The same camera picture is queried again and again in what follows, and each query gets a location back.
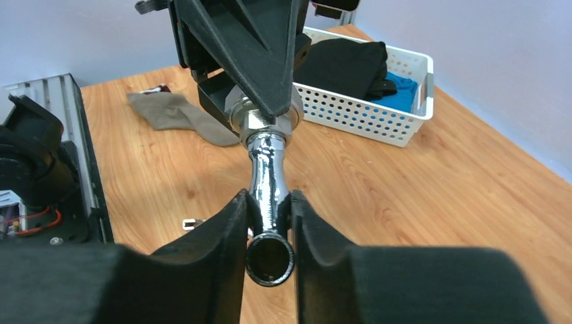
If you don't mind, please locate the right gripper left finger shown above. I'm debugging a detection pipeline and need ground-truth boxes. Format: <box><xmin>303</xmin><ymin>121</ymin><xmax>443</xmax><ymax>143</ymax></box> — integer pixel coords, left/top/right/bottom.
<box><xmin>1</xmin><ymin>190</ymin><xmax>249</xmax><ymax>323</ymax></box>

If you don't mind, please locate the grey-brown sock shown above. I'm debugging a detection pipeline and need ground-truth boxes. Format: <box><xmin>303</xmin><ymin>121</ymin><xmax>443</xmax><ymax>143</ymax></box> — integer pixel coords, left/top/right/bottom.
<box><xmin>126</xmin><ymin>92</ymin><xmax>239</xmax><ymax>147</ymax></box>

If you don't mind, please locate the steel threaded pipe fitting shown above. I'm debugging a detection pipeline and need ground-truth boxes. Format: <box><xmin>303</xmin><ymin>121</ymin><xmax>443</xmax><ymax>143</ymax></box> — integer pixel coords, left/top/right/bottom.
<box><xmin>224</xmin><ymin>85</ymin><xmax>304</xmax><ymax>146</ymax></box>

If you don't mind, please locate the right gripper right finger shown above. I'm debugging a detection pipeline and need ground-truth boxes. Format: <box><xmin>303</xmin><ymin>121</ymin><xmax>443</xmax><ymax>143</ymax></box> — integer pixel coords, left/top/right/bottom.
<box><xmin>291</xmin><ymin>191</ymin><xmax>548</xmax><ymax>323</ymax></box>

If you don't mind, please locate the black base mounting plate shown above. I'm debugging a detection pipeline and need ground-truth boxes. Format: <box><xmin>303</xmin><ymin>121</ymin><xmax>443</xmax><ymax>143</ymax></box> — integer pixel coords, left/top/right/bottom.
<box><xmin>1</xmin><ymin>140</ymin><xmax>115</xmax><ymax>246</ymax></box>

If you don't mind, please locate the black cloth in basket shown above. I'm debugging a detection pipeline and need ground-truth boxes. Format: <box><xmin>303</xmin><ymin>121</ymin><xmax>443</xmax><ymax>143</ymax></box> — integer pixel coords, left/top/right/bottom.
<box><xmin>293</xmin><ymin>38</ymin><xmax>397</xmax><ymax>101</ymax></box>

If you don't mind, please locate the white plastic basket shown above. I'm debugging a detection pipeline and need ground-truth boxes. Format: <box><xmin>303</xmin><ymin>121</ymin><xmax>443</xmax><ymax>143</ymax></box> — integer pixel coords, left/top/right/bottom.
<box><xmin>295</xmin><ymin>27</ymin><xmax>434</xmax><ymax>147</ymax></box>

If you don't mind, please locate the blue cloth in basket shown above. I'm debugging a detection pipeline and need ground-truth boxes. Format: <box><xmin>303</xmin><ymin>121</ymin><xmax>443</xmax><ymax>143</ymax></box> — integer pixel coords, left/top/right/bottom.
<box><xmin>372</xmin><ymin>72</ymin><xmax>418</xmax><ymax>113</ymax></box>

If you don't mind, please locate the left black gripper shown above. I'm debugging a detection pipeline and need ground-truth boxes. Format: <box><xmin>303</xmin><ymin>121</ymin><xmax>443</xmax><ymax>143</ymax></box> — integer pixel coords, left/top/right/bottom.
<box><xmin>134</xmin><ymin>0</ymin><xmax>299</xmax><ymax>139</ymax></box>

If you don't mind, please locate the chrome water faucet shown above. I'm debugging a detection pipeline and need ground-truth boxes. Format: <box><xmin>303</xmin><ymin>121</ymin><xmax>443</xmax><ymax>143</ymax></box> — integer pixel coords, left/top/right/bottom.
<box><xmin>246</xmin><ymin>132</ymin><xmax>295</xmax><ymax>287</ymax></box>

